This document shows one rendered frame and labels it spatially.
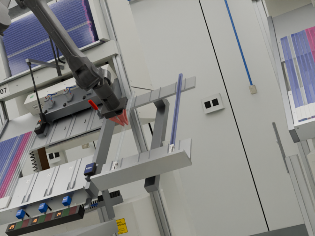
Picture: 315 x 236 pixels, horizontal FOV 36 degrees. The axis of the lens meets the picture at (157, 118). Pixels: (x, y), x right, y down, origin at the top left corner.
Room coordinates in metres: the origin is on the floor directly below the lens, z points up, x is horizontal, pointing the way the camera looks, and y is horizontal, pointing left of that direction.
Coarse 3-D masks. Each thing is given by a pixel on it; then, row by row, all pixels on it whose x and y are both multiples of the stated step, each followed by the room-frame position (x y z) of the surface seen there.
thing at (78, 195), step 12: (60, 192) 1.82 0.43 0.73; (72, 192) 1.80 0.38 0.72; (84, 192) 1.80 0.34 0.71; (24, 204) 1.88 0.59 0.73; (36, 204) 1.87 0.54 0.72; (48, 204) 1.86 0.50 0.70; (60, 204) 1.86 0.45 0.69; (72, 204) 1.85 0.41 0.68; (0, 216) 1.94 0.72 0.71; (12, 216) 1.93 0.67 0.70
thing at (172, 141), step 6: (180, 78) 1.84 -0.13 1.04; (180, 84) 1.82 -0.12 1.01; (180, 90) 1.80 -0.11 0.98; (174, 108) 1.72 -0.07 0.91; (174, 114) 1.69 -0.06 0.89; (174, 120) 1.66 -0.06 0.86; (174, 126) 1.64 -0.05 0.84; (174, 132) 1.61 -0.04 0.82; (174, 138) 1.60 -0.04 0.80; (174, 144) 1.58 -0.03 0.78
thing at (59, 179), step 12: (60, 168) 1.98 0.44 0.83; (72, 168) 1.94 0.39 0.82; (84, 168) 1.90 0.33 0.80; (24, 180) 2.04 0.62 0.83; (36, 180) 2.00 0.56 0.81; (48, 180) 1.96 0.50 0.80; (60, 180) 1.92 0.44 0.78; (72, 180) 1.88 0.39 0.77; (84, 180) 1.84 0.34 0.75; (24, 192) 1.97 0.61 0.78; (36, 192) 1.94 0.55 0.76; (48, 192) 1.90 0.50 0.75; (12, 204) 1.96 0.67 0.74
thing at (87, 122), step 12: (12, 120) 2.50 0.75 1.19; (24, 120) 2.43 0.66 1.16; (36, 120) 2.37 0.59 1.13; (60, 120) 2.26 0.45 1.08; (72, 120) 2.20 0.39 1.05; (84, 120) 2.15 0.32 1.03; (96, 120) 2.11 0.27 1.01; (12, 132) 2.40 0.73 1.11; (24, 132) 2.34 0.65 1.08; (48, 132) 2.23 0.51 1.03; (60, 132) 2.18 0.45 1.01; (72, 132) 2.13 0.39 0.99; (84, 132) 2.09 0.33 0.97; (36, 144) 2.20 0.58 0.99; (48, 144) 2.16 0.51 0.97
